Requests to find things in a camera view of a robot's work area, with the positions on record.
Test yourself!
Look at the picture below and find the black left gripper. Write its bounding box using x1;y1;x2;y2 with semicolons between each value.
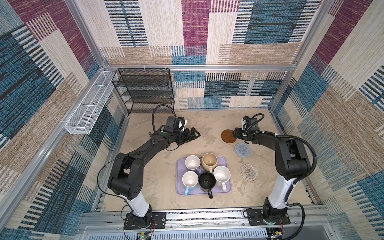
172;127;200;145

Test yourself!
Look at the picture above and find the blue-grey woven round coaster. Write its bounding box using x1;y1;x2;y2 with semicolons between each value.
234;143;252;158

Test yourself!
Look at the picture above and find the brown wooden round coaster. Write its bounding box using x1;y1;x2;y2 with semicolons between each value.
221;130;237;144

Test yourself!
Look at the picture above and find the lavender mug white inside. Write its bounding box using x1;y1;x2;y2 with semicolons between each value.
185;155;202;174

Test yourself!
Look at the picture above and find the clear patterned glass coaster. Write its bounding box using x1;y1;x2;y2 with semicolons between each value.
240;164;259;182

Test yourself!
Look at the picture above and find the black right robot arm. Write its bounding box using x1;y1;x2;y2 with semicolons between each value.
233;128;317;210

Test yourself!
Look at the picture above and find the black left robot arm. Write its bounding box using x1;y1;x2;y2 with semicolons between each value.
108;128;201;225

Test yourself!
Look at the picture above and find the beige ceramic mug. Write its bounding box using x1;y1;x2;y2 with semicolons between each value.
201;153;218;174

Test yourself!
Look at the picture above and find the lavender plastic tray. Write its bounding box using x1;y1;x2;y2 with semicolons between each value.
175;155;232;196

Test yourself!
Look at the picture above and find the white ceramic mug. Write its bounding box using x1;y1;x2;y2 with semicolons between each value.
213;166;231;192

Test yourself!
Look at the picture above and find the black ceramic mug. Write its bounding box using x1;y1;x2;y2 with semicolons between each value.
199;172;216;199

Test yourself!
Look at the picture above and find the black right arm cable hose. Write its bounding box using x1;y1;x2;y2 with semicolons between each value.
260;131;318;185

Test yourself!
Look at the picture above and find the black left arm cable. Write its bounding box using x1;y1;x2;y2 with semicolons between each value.
151;104;178;134

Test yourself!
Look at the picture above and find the light blue handled mug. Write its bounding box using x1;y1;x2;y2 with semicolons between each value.
182;171;199;196

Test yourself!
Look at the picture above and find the black wire mesh shelf rack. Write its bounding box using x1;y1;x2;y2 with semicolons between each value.
112;68;175;114

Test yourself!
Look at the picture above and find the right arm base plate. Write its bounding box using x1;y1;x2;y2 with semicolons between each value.
243;208;291;226

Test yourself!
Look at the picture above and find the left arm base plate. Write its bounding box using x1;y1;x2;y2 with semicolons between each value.
123;212;167;230

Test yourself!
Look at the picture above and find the white wire mesh wall basket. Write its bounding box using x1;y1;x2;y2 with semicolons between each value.
65;72;115;135

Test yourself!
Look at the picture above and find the aluminium front rail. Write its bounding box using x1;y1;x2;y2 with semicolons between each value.
74;206;334;240

